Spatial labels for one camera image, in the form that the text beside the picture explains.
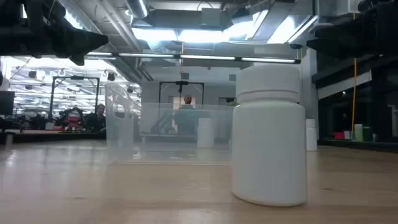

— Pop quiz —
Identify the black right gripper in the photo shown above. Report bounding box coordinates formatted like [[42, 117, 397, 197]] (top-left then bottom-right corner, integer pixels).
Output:
[[306, 0, 398, 58]]

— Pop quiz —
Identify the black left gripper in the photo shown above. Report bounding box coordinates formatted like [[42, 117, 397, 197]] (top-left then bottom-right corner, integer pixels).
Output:
[[0, 0, 109, 66]]

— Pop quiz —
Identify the white pill bottle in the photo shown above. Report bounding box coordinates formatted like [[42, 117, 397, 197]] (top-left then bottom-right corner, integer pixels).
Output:
[[231, 63, 308, 208], [197, 117, 215, 149], [306, 118, 318, 152]]

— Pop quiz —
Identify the clear plastic basket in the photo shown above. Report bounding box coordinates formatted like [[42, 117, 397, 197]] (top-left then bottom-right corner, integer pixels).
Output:
[[104, 82, 234, 166]]

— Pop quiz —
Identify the red and black machine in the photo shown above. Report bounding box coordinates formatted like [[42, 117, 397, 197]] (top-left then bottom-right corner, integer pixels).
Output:
[[60, 107, 85, 131]]

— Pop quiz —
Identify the person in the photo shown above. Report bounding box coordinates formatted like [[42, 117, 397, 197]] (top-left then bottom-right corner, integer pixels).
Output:
[[84, 104, 107, 133], [174, 95, 200, 134]]

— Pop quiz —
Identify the black monitor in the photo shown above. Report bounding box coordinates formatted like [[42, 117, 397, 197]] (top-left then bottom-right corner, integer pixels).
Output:
[[0, 90, 16, 116]]

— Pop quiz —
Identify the black background table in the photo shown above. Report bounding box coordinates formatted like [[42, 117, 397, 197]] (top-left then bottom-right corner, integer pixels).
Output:
[[317, 138, 398, 153], [0, 129, 107, 144]]

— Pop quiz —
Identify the light green cup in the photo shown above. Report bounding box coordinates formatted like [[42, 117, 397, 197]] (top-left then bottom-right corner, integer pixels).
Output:
[[354, 123, 364, 142]]

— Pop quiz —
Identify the overhead light bar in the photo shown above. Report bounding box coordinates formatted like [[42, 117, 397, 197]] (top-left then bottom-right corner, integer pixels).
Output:
[[86, 51, 302, 65]]

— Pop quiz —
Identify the grey ceiling box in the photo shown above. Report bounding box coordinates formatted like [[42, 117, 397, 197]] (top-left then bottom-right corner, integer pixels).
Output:
[[201, 7, 222, 27]]

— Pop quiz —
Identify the black metal rig frame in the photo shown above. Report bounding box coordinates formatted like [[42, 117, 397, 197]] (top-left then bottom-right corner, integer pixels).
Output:
[[159, 80, 205, 106], [49, 76, 101, 122]]

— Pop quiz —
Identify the yellow hanging cable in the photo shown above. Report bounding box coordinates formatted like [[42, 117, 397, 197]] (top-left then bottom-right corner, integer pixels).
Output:
[[351, 12, 358, 140]]

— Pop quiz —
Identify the silver ceiling duct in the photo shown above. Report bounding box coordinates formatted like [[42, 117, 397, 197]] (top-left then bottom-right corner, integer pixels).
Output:
[[126, 0, 150, 19]]

